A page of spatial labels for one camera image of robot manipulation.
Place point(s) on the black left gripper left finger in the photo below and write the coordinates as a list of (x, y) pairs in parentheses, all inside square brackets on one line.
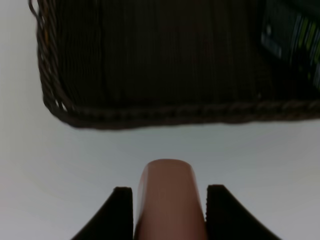
[(113, 221)]

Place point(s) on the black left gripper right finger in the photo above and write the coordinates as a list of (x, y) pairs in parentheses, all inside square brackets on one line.
[(227, 219)]

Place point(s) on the pink bottle white cap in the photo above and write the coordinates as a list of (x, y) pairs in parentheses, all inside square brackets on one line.
[(169, 206)]

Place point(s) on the dark grey pump bottle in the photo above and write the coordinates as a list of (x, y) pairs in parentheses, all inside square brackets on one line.
[(290, 32)]

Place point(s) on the dark brown wicker basket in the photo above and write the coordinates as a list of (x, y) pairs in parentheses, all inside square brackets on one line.
[(122, 64)]

